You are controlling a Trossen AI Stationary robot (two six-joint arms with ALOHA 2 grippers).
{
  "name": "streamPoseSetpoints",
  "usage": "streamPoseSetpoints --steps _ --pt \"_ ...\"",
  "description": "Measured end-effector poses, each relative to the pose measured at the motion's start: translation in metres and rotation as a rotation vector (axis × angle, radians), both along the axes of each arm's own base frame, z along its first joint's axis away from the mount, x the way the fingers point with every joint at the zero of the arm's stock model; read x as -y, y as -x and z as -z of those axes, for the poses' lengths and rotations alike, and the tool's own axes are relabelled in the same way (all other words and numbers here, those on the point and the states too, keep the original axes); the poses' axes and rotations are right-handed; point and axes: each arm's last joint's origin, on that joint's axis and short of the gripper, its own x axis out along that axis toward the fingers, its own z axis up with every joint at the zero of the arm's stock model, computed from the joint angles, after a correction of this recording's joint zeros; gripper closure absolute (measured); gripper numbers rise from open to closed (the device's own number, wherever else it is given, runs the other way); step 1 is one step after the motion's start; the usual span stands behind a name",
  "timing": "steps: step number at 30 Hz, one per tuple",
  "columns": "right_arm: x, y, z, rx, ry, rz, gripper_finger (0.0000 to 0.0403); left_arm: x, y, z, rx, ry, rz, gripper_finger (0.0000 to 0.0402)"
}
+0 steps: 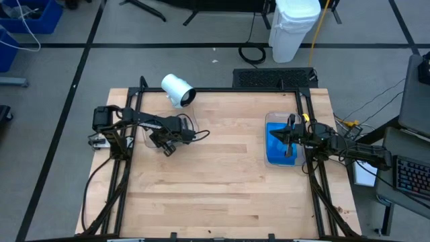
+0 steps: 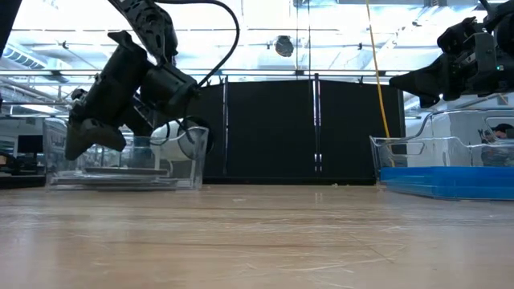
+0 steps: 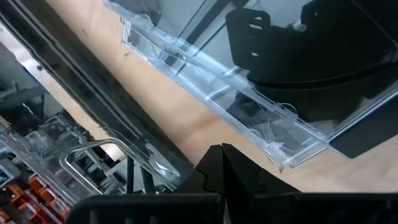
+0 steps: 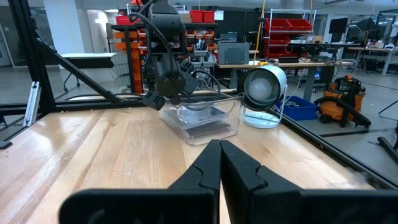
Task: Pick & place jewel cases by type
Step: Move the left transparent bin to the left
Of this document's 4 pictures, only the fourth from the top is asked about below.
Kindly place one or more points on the wooden workbench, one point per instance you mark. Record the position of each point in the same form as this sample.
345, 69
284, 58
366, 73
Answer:
295, 65

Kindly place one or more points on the silver aluminium bracket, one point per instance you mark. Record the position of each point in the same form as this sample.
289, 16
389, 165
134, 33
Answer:
32, 104

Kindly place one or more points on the orange shop vacuum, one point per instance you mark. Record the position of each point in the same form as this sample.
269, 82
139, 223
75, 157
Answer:
342, 99

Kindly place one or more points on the clear plastic bin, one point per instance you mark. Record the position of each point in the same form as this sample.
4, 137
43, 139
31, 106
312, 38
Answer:
202, 124

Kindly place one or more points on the blue storage crate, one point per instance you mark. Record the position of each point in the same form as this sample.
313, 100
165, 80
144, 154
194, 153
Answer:
298, 109

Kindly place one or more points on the black metal table frame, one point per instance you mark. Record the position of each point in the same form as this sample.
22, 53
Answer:
46, 77

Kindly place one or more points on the white folding table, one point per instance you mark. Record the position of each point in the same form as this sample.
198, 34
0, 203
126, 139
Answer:
88, 59

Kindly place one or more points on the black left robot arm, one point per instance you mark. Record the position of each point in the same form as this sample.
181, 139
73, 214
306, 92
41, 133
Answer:
164, 28

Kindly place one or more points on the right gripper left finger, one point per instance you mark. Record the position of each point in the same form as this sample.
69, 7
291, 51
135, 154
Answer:
205, 174

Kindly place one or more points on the white cylindrical camera on stand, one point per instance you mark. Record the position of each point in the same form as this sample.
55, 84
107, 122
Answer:
264, 84

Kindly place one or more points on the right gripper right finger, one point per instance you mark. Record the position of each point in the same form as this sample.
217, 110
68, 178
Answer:
248, 193

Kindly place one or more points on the grey metal box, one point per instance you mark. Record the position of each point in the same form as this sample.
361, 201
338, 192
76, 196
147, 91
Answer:
233, 53

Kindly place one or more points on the red bin shelf rack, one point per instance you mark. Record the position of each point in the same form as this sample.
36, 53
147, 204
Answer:
287, 34

